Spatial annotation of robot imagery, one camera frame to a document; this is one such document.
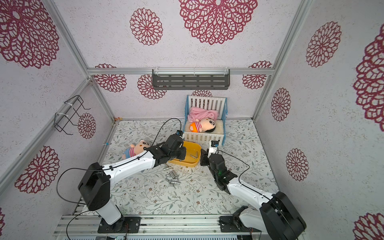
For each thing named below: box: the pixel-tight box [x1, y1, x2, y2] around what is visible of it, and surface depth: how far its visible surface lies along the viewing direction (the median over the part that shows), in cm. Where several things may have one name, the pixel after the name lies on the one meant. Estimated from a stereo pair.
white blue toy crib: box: [184, 95, 228, 146], surface depth 109 cm
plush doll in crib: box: [190, 118, 216, 133], surface depth 103 cm
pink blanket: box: [187, 106, 219, 123], surface depth 112 cm
